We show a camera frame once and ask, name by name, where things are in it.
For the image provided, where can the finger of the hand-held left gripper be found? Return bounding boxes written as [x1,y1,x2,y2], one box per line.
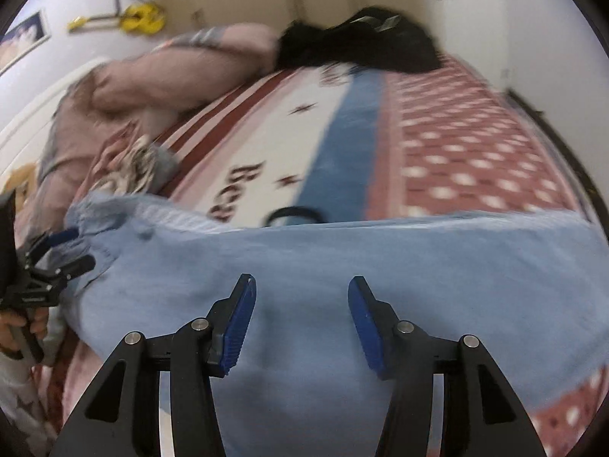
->
[26,228,81,267]
[29,254,96,291]

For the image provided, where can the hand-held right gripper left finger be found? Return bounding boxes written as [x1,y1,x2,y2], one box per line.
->
[50,273,258,457]

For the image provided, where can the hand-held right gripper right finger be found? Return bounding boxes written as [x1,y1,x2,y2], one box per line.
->
[347,276,548,457]

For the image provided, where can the light blue denim pants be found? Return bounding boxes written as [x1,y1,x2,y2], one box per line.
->
[64,193,609,457]

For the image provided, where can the person's left forearm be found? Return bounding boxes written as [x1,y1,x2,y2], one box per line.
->
[0,350,55,441]

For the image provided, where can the person's left hand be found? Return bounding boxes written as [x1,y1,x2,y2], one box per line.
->
[0,305,51,358]

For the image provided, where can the tan plush toy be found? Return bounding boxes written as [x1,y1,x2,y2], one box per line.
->
[0,162,39,196]

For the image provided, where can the beige patterned garment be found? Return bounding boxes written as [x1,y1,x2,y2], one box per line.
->
[88,136,179,198]

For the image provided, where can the white headboard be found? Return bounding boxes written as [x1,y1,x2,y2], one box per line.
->
[0,54,112,186]

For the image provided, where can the pink striped duvet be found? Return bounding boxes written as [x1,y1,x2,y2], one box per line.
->
[14,24,281,248]

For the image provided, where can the striped and dotted printed blanket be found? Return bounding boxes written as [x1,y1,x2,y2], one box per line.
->
[45,54,607,457]

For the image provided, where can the yellow guitar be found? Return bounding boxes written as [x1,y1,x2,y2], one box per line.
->
[67,0,167,36]

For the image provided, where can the black clothing pile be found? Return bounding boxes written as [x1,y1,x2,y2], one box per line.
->
[276,6,443,74]

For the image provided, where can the white door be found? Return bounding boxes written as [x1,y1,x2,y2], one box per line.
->
[423,0,481,53]

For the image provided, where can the black curved strap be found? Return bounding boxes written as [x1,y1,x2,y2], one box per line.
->
[264,206,327,227]

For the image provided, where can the framed wall picture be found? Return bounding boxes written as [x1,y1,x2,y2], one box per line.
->
[0,10,52,74]

